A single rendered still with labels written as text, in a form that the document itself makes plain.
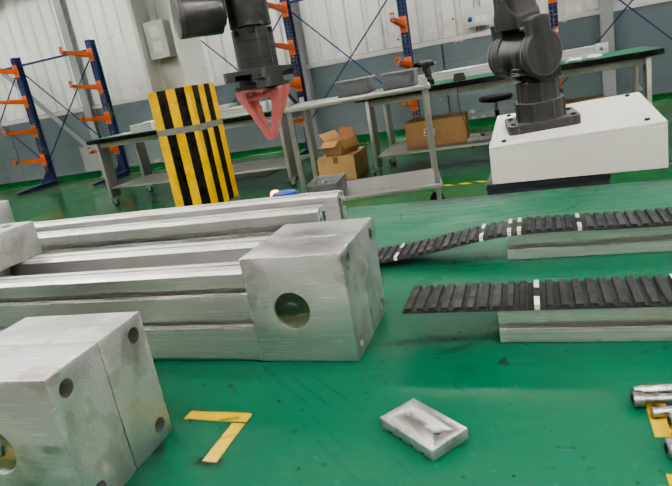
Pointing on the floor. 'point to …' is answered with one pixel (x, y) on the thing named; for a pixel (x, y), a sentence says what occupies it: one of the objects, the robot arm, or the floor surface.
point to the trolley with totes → (404, 80)
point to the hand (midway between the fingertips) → (271, 133)
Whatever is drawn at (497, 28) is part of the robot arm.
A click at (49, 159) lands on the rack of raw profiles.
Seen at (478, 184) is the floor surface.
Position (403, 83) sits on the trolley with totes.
